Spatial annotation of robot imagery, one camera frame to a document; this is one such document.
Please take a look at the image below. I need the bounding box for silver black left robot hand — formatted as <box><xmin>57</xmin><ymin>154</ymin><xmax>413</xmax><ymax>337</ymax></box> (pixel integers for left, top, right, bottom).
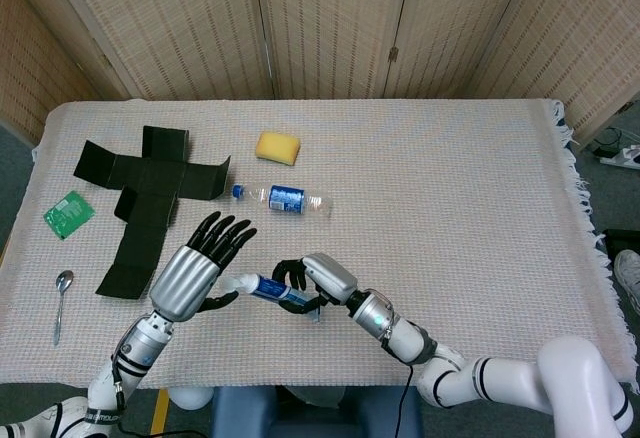
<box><xmin>149</xmin><ymin>210</ymin><xmax>258</xmax><ymax>323</ymax></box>

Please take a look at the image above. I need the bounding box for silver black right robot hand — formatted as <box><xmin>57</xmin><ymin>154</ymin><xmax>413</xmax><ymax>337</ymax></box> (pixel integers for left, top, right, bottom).
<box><xmin>271</xmin><ymin>252</ymin><xmax>360</xmax><ymax>316</ymax></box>

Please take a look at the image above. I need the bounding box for blue white toothpaste tube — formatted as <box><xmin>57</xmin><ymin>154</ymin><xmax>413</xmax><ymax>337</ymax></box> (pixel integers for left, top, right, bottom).
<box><xmin>222</xmin><ymin>271</ymin><xmax>323</xmax><ymax>324</ymax></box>

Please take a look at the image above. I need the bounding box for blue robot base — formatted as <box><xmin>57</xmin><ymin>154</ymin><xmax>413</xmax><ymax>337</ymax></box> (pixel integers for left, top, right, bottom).
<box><xmin>211</xmin><ymin>385</ymin><xmax>424</xmax><ymax>438</ymax></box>

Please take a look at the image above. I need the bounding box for woven beige tablecloth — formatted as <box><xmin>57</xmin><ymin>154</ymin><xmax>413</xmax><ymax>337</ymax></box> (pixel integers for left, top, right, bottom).
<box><xmin>0</xmin><ymin>98</ymin><xmax>637</xmax><ymax>390</ymax></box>

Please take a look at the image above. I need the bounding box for unfolded black cardboard box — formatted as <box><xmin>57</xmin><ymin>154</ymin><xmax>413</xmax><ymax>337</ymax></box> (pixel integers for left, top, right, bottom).
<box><xmin>73</xmin><ymin>125</ymin><xmax>233</xmax><ymax>302</ymax></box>

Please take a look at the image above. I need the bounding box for clear plastic bottle blue label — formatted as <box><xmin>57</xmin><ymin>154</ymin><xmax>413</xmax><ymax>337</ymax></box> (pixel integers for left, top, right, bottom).
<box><xmin>231</xmin><ymin>183</ymin><xmax>334</xmax><ymax>218</ymax></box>

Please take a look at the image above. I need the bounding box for metal spoon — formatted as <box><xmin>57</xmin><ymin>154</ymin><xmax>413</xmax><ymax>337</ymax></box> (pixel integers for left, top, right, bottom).
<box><xmin>52</xmin><ymin>269</ymin><xmax>76</xmax><ymax>347</ymax></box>

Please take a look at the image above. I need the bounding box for green circuit board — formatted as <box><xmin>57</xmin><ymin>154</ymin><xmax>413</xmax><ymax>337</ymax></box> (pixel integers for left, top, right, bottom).
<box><xmin>42</xmin><ymin>190</ymin><xmax>96</xmax><ymax>241</ymax></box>

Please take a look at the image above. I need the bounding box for yellow sponge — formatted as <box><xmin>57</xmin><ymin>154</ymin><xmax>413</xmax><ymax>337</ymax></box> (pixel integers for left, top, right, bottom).
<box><xmin>254</xmin><ymin>130</ymin><xmax>303</xmax><ymax>166</ymax></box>

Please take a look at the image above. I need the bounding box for woven folding screen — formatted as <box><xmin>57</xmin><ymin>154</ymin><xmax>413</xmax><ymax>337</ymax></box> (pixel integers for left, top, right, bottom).
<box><xmin>0</xmin><ymin>0</ymin><xmax>640</xmax><ymax>152</ymax></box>

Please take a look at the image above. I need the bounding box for white sneaker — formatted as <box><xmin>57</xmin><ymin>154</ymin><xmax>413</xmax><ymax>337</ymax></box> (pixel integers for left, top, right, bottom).
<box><xmin>612</xmin><ymin>249</ymin><xmax>640</xmax><ymax>316</ymax></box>

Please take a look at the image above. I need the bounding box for white power strip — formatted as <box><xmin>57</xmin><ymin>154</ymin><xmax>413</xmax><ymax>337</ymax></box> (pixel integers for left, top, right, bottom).
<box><xmin>598</xmin><ymin>142</ymin><xmax>640</xmax><ymax>167</ymax></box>

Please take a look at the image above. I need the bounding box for black cable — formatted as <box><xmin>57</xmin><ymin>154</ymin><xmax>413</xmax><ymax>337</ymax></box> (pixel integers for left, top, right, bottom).
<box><xmin>392</xmin><ymin>363</ymin><xmax>416</xmax><ymax>438</ymax></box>

